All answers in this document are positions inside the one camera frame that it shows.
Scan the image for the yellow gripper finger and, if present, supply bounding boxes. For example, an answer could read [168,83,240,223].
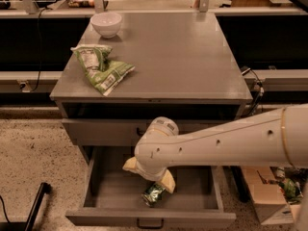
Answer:
[158,169,176,193]
[122,157,137,173]

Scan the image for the green soda can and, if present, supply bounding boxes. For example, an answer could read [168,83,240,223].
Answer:
[141,183,166,208]

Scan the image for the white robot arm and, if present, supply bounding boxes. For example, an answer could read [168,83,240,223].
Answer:
[123,104,308,193]

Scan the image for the open grey middle drawer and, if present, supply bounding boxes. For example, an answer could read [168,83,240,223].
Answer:
[66,147,236,229]

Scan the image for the closed grey top drawer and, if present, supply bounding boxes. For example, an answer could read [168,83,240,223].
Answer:
[61,118,241,147]

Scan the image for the grey drawer cabinet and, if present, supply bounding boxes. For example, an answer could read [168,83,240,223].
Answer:
[51,13,252,132]

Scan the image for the green crumpled chip bag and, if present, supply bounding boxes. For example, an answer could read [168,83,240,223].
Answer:
[71,44,135,96]

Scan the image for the cardboard box with snacks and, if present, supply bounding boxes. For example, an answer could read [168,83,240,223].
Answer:
[241,167,300,225]

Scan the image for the black stand leg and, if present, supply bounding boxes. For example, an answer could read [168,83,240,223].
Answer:
[0,182,51,231]

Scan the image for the white ceramic bowl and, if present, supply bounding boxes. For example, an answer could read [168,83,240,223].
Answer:
[90,13,122,39]

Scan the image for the black drawer handle upper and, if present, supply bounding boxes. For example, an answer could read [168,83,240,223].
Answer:
[136,127,145,137]

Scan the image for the black drawer handle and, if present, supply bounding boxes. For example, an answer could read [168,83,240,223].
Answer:
[136,127,145,137]
[136,218,165,230]

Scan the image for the black drawer handle lower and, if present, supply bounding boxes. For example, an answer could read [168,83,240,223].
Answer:
[136,218,165,230]

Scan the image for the black cable bundle right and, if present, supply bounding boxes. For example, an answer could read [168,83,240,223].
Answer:
[240,65,266,117]

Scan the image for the black hanging cable left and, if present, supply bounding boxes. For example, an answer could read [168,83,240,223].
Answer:
[30,7,52,94]

